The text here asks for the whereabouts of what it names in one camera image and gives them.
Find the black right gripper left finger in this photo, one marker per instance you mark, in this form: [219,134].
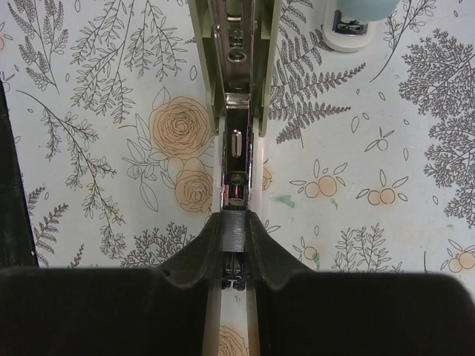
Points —
[171,309]

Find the black base frame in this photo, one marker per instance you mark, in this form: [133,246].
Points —
[17,245]

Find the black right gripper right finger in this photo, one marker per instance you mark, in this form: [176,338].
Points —
[293,310]

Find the beige green stapler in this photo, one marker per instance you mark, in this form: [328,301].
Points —
[236,42]

